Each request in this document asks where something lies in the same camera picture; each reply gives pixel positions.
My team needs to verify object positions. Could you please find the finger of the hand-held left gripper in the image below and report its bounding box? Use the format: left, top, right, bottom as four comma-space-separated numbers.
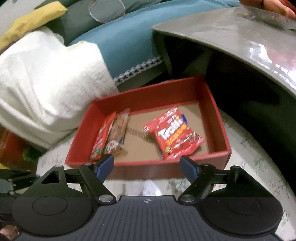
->
0, 170, 39, 186

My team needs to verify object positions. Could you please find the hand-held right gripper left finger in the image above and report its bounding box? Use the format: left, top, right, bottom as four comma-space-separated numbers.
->
40, 154, 116, 205

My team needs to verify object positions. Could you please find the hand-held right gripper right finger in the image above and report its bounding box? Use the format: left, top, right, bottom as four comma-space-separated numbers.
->
178, 156, 255, 205

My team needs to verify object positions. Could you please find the long red snack packet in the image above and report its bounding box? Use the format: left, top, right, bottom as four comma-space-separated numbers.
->
90, 112, 116, 161

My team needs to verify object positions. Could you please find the red gummy candy packet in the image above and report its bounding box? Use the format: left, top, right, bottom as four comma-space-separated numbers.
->
143, 108, 206, 160

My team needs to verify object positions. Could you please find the clear orange spicy strip packet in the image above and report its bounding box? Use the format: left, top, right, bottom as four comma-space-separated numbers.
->
103, 108, 130, 156

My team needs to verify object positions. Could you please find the red cardboard box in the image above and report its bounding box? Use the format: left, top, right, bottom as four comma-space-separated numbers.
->
65, 75, 232, 180

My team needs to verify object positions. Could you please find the red printed bag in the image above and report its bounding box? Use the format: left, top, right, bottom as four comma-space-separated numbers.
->
0, 127, 44, 168

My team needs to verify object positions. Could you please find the floral tablecloth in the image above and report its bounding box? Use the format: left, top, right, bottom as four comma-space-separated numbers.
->
37, 111, 296, 241

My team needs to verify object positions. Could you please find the white blanket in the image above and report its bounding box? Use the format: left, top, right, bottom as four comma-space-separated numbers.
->
0, 27, 119, 149

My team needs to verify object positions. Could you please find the teal sofa cover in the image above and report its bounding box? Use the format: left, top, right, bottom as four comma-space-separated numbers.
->
68, 0, 241, 80

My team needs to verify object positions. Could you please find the grey coffee table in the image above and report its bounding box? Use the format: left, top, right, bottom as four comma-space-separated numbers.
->
152, 7, 296, 139

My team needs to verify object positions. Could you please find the dark green cushion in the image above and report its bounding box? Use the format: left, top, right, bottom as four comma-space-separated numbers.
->
35, 0, 162, 45

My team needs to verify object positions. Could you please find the yellow cushion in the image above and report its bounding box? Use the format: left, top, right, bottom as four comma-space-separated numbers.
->
0, 1, 68, 50

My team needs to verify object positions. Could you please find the red rimmed racket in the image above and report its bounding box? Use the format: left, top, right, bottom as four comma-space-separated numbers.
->
88, 0, 126, 24

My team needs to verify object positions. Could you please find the glass fruit bowl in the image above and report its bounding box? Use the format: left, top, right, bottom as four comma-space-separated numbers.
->
240, 0, 296, 30

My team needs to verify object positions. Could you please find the red apple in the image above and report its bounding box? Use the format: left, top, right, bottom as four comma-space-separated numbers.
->
239, 0, 296, 17

